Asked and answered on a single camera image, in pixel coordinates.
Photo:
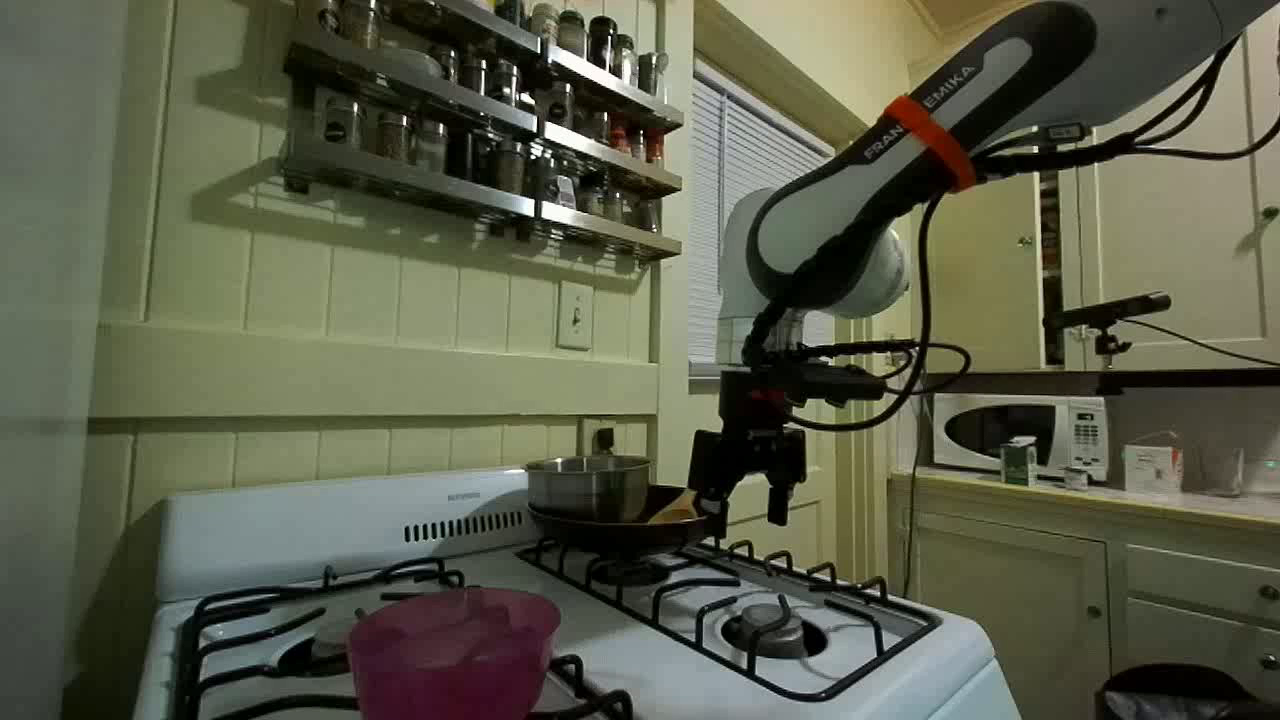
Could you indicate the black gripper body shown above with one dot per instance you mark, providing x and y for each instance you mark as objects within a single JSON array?
[{"x": 749, "y": 447}]

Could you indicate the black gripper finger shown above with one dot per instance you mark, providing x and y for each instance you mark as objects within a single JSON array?
[
  {"x": 785, "y": 499},
  {"x": 713, "y": 506}
]

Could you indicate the silver metal bowl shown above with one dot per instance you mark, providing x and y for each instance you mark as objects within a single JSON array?
[{"x": 586, "y": 482}]

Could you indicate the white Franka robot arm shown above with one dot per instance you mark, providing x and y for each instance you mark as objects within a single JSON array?
[{"x": 932, "y": 104}]

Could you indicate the wooden spatula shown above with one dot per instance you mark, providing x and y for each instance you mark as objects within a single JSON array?
[{"x": 673, "y": 510}]

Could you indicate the black frying pan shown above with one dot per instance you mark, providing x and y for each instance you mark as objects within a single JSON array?
[{"x": 606, "y": 530}]

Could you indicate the black stove grate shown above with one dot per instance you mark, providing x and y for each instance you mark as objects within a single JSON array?
[
  {"x": 201, "y": 627},
  {"x": 853, "y": 639}
]

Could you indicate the white gas stove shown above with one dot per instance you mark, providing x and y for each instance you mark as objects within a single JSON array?
[{"x": 853, "y": 674}]

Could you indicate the small green box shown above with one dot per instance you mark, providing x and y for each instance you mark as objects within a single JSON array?
[{"x": 1022, "y": 460}]

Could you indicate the white microwave oven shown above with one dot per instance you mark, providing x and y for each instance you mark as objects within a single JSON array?
[{"x": 1022, "y": 433}]

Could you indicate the white window blind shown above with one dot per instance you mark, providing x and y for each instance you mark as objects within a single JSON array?
[{"x": 743, "y": 200}]

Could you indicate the cream base cabinet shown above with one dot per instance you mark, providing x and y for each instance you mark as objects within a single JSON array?
[{"x": 1026, "y": 600}]

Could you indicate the pink plastic cup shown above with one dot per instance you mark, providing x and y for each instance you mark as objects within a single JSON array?
[{"x": 453, "y": 656}]

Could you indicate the small white box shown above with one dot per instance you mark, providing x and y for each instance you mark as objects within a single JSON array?
[{"x": 1148, "y": 470}]

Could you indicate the glass spice jar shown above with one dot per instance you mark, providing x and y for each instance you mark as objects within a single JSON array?
[
  {"x": 601, "y": 40},
  {"x": 571, "y": 31},
  {"x": 429, "y": 146},
  {"x": 390, "y": 134},
  {"x": 339, "y": 121}
]

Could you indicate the black trash bin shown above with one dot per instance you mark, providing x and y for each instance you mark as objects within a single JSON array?
[{"x": 1174, "y": 694}]

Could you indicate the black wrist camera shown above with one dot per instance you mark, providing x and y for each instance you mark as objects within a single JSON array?
[{"x": 824, "y": 387}]

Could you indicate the black wall outlet plug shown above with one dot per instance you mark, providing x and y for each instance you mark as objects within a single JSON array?
[{"x": 601, "y": 443}]

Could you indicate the cream wall switch plate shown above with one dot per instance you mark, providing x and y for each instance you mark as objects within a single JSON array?
[{"x": 573, "y": 315}]

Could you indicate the black camera on stand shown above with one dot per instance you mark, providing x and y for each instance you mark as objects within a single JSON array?
[{"x": 1107, "y": 315}]

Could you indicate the wall spice rack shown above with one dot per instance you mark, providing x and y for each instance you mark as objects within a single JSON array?
[{"x": 440, "y": 185}]

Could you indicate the cream wall cabinet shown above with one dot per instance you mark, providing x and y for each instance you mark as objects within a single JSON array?
[{"x": 1186, "y": 200}]

